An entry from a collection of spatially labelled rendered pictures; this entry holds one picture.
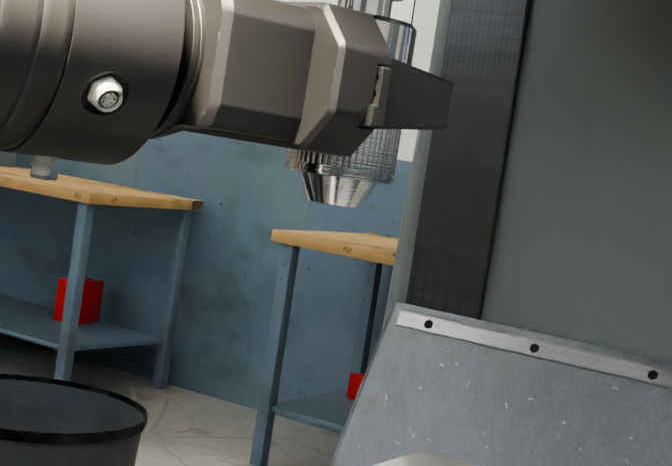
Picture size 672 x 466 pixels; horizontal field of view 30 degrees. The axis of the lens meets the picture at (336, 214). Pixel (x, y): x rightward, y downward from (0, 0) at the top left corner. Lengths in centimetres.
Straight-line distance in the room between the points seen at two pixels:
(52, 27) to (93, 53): 2
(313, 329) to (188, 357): 70
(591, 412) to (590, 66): 24
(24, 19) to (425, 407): 55
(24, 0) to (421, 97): 18
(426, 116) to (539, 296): 39
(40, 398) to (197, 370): 312
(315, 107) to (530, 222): 45
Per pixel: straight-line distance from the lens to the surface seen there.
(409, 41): 52
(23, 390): 279
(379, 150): 51
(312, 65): 46
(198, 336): 586
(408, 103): 51
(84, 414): 276
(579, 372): 87
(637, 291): 87
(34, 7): 41
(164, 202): 554
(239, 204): 571
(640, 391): 85
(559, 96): 89
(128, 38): 42
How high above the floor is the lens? 121
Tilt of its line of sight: 3 degrees down
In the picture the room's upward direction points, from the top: 9 degrees clockwise
